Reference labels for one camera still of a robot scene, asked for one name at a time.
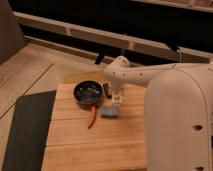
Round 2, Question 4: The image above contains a white tube bottle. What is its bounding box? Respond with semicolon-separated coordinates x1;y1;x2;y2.
112;93;122;105

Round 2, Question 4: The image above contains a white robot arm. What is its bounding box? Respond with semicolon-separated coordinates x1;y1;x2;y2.
104;56;213;171

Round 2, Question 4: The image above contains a dark ceramic bowl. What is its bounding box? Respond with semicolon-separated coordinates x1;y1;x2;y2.
73;80;103;105

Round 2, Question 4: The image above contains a small dark brown box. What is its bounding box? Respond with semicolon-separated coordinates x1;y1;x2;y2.
103;83;112;98

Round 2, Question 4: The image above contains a blue sponge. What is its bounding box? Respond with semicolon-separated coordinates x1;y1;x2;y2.
101;106;118;118

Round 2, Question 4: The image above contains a red chili pepper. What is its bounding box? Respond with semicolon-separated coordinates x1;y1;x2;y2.
88;106;97;129

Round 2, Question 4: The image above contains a black furniture leg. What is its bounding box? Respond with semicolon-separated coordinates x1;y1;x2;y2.
95;48;106;65

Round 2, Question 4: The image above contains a wooden table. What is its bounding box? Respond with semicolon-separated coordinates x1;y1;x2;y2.
41;84;146;171

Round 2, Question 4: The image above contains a dark grey floor mat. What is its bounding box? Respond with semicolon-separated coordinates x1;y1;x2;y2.
1;90;56;171

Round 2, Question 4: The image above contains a white wooden shelf rail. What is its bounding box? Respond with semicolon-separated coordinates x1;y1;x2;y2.
14;12;213;61

